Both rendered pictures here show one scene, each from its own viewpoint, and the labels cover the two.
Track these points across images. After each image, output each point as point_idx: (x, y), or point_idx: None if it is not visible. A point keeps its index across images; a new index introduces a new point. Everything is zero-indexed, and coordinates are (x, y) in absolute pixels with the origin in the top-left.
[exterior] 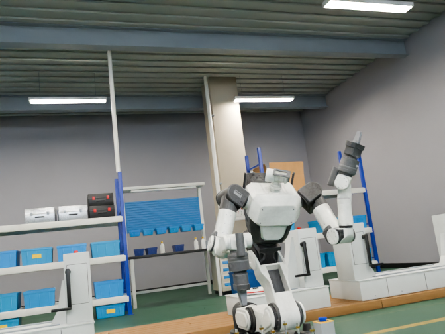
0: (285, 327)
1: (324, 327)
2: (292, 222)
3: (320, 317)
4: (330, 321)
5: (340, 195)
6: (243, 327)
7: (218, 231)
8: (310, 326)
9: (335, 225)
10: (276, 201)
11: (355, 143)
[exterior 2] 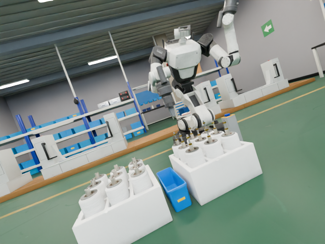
0: (204, 125)
1: (229, 119)
2: (197, 62)
3: (225, 114)
4: (233, 114)
5: (227, 33)
6: (182, 129)
7: None
8: (217, 121)
9: (226, 55)
10: (184, 50)
11: None
